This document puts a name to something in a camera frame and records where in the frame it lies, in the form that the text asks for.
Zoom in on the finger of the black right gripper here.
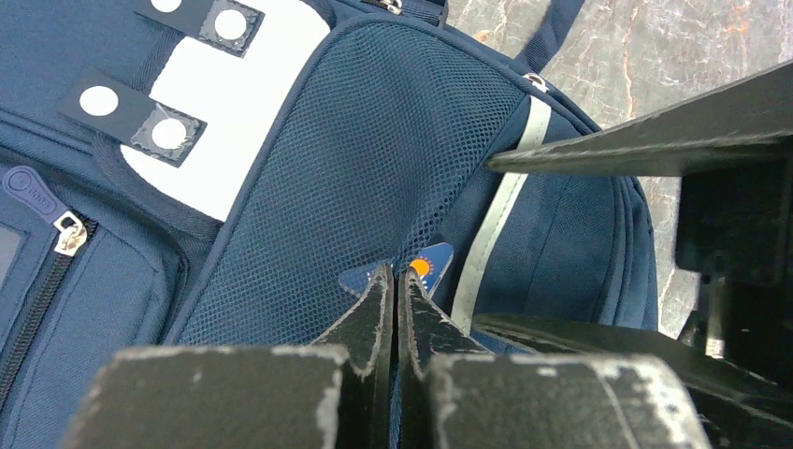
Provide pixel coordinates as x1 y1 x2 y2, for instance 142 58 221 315
473 313 792 428
486 62 792 177

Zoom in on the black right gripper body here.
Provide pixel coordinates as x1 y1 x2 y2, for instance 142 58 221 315
674 157 792 389

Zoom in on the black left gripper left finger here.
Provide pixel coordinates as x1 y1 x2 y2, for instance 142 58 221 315
312 264 395 448

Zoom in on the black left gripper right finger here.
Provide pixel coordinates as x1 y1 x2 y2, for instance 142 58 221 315
397 268 493 448

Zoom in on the navy blue student backpack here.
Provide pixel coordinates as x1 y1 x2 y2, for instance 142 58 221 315
1 1 658 448

